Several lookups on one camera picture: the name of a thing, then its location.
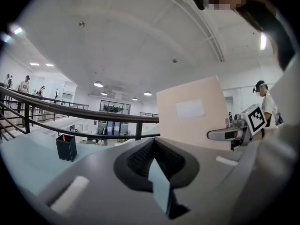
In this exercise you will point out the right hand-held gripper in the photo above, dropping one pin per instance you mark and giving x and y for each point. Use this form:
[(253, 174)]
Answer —
[(254, 119)]

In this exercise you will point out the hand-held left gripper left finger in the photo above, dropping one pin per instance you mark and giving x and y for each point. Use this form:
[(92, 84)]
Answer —
[(133, 165)]

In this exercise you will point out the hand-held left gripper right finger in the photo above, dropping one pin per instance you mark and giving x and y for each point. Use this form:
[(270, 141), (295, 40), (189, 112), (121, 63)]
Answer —
[(180, 167)]

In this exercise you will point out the black pen holder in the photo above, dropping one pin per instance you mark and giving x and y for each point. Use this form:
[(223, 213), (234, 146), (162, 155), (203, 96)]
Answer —
[(66, 150)]

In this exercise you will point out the dark metal railing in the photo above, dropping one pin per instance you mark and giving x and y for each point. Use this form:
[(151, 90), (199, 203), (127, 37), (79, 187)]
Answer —
[(140, 120)]

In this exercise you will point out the red pen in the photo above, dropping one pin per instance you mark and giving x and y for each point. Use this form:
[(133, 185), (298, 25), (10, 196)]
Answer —
[(64, 137)]

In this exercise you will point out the beige paper envelope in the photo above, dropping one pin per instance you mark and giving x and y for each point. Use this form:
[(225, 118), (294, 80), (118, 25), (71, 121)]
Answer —
[(187, 130)]

